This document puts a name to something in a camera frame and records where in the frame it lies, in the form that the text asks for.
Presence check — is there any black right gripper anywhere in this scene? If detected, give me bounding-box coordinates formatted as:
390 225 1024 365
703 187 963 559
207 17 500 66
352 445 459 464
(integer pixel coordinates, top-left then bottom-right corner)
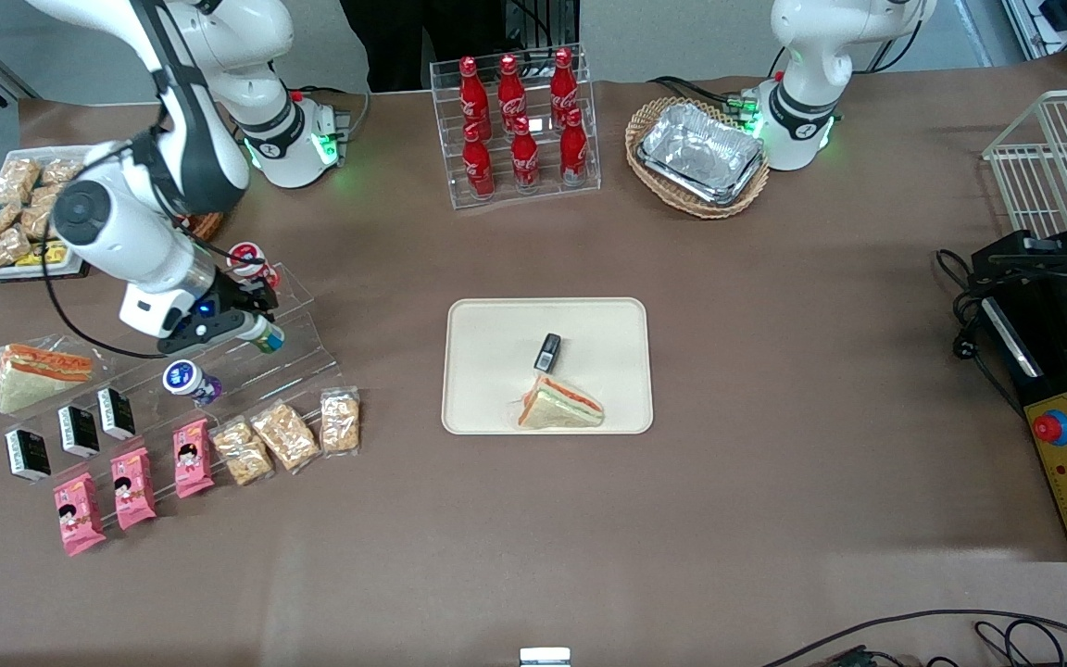
182 271 281 338

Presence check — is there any cream plastic tray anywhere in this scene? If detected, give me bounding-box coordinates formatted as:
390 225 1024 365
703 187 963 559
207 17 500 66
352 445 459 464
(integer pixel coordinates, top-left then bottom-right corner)
441 297 655 436

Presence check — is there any aluminium foil tray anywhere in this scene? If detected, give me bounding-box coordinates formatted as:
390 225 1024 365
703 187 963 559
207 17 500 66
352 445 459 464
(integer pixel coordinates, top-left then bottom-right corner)
637 102 767 208

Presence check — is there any red lid yogurt cup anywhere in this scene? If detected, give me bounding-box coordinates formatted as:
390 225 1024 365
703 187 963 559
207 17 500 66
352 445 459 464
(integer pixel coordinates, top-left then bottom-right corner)
226 241 281 290

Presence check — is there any clear acrylic stepped stand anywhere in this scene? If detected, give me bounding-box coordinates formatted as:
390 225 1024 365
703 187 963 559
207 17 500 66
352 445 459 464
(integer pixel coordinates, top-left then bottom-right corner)
94 262 346 414

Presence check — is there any round wicker basket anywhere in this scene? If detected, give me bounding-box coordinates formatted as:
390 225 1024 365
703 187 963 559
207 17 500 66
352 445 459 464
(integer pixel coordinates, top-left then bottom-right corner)
172 209 225 245

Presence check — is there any clear peanut brittle pack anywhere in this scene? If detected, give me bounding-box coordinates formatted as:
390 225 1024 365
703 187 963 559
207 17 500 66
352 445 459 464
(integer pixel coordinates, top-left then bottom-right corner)
319 387 362 458
211 417 275 488
249 400 322 476

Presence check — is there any black yellow control box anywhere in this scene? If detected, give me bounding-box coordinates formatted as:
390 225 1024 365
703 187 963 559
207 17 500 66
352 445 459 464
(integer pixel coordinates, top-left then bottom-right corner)
976 274 1067 563

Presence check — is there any pink snack pack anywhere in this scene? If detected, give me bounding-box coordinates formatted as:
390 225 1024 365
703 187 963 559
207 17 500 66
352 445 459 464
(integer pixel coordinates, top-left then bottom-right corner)
172 419 218 500
109 447 158 532
52 472 108 558

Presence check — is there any low clear acrylic riser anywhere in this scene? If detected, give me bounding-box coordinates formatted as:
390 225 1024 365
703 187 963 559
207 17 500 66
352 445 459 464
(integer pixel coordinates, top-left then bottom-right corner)
0 384 220 543

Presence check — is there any yellow snack pack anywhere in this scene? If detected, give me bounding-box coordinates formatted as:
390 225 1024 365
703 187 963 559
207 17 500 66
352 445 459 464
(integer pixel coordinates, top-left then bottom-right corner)
15 242 69 271

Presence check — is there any thin black board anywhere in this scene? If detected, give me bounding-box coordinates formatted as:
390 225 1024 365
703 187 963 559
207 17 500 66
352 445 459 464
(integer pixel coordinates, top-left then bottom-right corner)
0 264 92 284

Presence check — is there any wrapped triangle sandwich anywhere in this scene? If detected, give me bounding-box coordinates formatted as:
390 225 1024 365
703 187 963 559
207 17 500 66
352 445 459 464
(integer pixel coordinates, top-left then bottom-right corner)
510 373 607 432
0 333 114 417

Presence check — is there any red cola bottle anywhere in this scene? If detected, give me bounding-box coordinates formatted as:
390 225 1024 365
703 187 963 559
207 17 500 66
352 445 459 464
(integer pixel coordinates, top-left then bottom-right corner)
509 116 542 195
462 123 496 201
496 54 528 127
548 48 582 120
559 108 591 187
458 56 489 132

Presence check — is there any brown paper table cover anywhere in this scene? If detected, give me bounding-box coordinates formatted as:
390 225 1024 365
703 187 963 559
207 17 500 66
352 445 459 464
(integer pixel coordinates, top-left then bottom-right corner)
0 51 1067 667

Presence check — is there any person in dark clothes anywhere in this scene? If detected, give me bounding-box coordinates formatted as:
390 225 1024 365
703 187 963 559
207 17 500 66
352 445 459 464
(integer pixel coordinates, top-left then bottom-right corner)
339 0 583 94

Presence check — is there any clear acrylic bottle rack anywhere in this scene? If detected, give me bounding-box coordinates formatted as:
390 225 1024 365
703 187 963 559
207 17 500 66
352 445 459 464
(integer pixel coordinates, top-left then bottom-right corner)
430 42 602 212

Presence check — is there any oval wicker basket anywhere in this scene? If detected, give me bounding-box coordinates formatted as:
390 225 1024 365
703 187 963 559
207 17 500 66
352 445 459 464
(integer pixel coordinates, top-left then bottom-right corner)
625 97 772 220

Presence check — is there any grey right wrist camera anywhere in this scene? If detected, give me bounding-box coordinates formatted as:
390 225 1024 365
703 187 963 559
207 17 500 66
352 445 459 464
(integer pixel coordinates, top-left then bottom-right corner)
157 311 263 359

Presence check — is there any black power cable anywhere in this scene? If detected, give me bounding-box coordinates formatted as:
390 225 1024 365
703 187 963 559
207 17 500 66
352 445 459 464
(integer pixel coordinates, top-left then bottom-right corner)
935 247 1027 420

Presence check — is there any white wire basket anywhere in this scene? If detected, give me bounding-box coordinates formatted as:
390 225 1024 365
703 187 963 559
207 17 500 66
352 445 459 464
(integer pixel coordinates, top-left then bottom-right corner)
982 88 1067 244

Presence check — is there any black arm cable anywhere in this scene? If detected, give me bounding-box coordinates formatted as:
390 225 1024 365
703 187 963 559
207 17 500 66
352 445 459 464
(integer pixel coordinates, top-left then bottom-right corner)
39 0 220 361

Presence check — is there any black base cable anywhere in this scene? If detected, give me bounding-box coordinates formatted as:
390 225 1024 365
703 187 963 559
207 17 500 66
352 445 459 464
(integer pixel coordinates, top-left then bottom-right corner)
648 75 768 120
288 85 373 151

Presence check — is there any aluminium frame rack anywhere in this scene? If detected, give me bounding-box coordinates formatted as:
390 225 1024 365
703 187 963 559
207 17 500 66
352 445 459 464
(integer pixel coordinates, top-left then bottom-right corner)
1000 0 1067 77

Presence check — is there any black cable bundle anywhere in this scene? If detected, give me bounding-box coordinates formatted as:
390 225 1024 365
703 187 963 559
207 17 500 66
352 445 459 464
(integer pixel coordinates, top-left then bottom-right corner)
760 609 1067 667

